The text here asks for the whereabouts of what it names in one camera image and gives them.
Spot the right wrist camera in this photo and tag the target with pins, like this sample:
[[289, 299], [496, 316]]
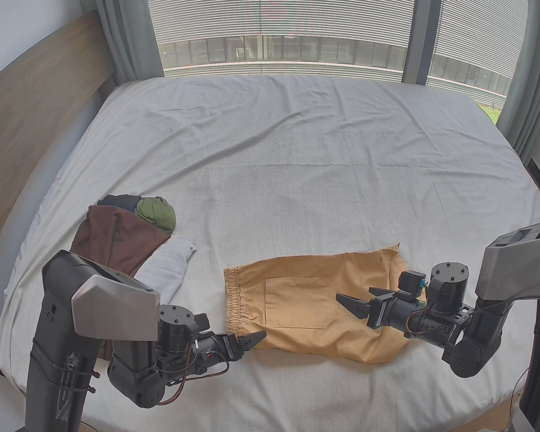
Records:
[[411, 281]]

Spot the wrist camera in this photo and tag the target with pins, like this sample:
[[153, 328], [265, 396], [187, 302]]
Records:
[[201, 322], [411, 281]]

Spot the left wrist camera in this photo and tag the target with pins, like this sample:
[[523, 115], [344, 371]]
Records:
[[201, 322]]

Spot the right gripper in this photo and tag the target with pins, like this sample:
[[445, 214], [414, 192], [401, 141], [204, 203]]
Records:
[[405, 315]]

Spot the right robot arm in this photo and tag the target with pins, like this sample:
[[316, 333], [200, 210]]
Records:
[[513, 263]]

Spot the green garment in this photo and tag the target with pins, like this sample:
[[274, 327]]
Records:
[[155, 214]]

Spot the window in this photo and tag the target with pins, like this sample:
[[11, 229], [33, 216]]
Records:
[[342, 7]]

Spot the black garment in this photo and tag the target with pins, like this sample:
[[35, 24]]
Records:
[[117, 201]]

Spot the tan shorts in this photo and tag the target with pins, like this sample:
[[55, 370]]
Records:
[[297, 295]]

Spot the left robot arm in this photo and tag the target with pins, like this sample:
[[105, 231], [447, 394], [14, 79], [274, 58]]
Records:
[[112, 308]]

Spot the pale blue garment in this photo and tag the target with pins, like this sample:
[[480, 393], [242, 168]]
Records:
[[166, 268]]

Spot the bed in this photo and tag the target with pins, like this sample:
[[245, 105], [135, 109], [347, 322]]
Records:
[[342, 142]]

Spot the brown garment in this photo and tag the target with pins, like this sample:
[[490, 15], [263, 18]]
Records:
[[112, 236]]

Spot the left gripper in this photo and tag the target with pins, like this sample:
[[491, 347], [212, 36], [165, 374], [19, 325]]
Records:
[[222, 349]]

